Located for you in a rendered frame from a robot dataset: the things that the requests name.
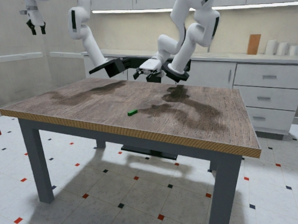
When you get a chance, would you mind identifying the green rectangular block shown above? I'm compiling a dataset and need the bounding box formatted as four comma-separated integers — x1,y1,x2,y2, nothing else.
127,109,137,116

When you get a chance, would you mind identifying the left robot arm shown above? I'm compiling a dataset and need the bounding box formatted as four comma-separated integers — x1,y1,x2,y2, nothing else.
153,0,220,74

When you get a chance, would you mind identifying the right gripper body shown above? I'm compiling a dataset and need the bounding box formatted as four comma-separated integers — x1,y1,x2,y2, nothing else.
27,10,44,26

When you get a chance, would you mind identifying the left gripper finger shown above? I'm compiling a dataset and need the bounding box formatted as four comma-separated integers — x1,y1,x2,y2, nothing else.
133,68,143,80
146,69,161,82

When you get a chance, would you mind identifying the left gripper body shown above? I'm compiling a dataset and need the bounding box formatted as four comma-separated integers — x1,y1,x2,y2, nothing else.
139,57,162,75

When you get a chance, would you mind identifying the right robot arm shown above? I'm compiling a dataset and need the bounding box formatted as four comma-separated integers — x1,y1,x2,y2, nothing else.
20,0,108,68

